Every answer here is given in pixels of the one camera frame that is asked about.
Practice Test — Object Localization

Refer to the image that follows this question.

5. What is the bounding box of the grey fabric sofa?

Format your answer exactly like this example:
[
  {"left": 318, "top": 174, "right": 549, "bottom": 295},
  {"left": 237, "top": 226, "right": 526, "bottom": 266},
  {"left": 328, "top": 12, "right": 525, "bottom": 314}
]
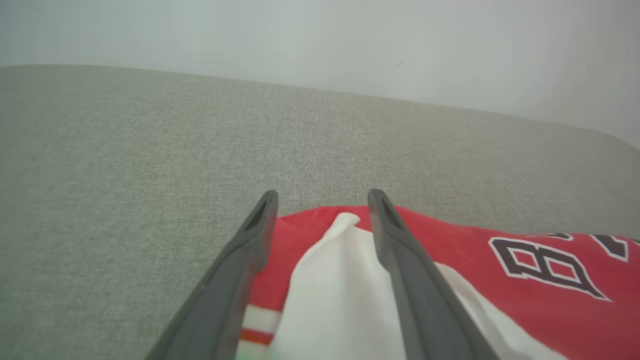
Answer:
[{"left": 0, "top": 64, "right": 640, "bottom": 360}]

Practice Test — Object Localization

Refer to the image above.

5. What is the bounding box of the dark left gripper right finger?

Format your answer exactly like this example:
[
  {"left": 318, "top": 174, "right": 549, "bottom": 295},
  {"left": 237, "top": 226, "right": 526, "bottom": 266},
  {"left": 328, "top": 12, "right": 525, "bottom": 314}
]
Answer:
[{"left": 367, "top": 188, "right": 501, "bottom": 360}]

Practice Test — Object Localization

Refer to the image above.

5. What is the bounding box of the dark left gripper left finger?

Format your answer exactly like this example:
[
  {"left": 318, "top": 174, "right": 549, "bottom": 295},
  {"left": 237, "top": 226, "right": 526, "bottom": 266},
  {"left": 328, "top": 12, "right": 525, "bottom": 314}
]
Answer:
[{"left": 145, "top": 189, "right": 279, "bottom": 360}]

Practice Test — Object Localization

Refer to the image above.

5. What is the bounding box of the red jersey with white sleeves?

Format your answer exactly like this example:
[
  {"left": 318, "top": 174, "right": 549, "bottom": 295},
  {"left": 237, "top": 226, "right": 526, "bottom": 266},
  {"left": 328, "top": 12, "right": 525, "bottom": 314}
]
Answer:
[{"left": 235, "top": 205, "right": 640, "bottom": 360}]

